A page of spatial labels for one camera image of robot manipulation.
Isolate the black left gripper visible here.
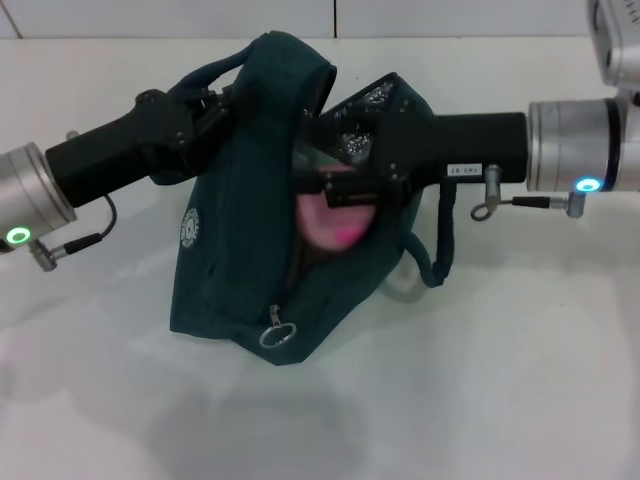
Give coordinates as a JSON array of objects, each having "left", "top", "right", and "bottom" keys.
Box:
[{"left": 44, "top": 84, "right": 247, "bottom": 209}]

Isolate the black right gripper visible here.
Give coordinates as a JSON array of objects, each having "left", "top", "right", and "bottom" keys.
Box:
[{"left": 294, "top": 113, "right": 529, "bottom": 209}]

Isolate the pink toy peach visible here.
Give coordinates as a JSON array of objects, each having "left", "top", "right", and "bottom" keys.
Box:
[{"left": 294, "top": 192, "right": 377, "bottom": 252}]

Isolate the dark teal insulated lunch bag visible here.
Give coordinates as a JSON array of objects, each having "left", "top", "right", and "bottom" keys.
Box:
[{"left": 167, "top": 30, "right": 457, "bottom": 369}]

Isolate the silver zipper pull ring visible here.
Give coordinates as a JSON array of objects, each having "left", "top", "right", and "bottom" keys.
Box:
[{"left": 258, "top": 305, "right": 299, "bottom": 349}]

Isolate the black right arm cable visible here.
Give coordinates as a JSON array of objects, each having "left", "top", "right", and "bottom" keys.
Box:
[{"left": 469, "top": 163, "right": 592, "bottom": 222}]

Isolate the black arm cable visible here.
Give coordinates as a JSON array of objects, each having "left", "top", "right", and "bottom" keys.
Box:
[
  {"left": 27, "top": 193, "right": 119, "bottom": 274},
  {"left": 469, "top": 163, "right": 592, "bottom": 222}
]

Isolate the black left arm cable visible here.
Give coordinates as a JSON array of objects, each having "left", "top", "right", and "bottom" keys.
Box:
[{"left": 27, "top": 193, "right": 119, "bottom": 274}]

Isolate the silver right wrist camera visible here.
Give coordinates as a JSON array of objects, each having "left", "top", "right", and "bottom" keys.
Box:
[{"left": 587, "top": 0, "right": 640, "bottom": 99}]

